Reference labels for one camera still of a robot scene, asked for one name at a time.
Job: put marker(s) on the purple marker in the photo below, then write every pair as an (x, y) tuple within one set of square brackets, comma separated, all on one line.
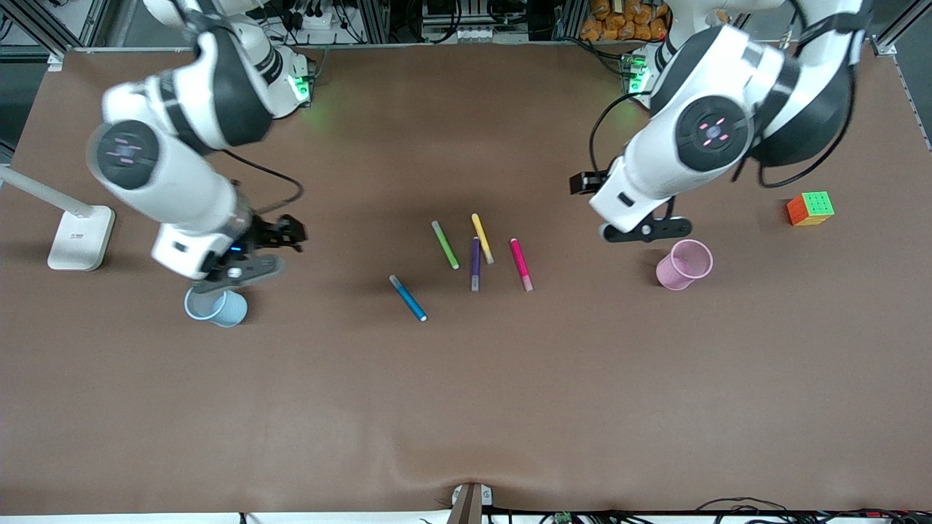
[(475, 266)]

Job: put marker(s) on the yellow marker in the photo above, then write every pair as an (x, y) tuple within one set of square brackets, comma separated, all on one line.
[(482, 236)]

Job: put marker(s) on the blue mesh cup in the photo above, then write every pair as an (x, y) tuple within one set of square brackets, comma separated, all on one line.
[(229, 311)]

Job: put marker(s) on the green marker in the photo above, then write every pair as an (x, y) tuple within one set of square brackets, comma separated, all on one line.
[(445, 245)]

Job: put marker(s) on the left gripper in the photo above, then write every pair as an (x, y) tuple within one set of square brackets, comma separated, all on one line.
[(587, 183)]

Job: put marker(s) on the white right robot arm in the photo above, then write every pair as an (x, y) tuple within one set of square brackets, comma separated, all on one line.
[(182, 182)]

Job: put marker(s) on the small green circuit board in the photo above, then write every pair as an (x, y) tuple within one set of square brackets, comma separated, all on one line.
[(562, 518)]

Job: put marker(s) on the pink marker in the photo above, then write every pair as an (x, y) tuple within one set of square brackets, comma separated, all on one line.
[(520, 263)]

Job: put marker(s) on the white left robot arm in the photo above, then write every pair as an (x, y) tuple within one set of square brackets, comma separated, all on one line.
[(728, 80)]

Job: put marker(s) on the white power strip with plugs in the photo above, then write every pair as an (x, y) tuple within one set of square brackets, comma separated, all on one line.
[(313, 20)]

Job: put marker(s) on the pink mesh cup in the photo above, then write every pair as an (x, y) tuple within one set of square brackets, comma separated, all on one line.
[(673, 275)]

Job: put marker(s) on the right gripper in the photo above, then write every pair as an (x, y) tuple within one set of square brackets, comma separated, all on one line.
[(271, 235)]

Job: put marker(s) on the colourful puzzle cube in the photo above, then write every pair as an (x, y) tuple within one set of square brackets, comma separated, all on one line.
[(815, 205)]

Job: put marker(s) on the orange snack bags pile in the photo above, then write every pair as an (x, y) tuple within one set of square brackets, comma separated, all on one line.
[(619, 25)]

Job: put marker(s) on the white empty power strip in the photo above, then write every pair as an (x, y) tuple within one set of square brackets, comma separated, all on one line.
[(473, 34)]

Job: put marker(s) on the white desk lamp stand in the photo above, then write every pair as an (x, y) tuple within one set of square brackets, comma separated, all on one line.
[(80, 240)]

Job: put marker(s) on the blue marker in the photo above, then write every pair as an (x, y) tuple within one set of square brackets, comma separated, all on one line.
[(408, 297)]

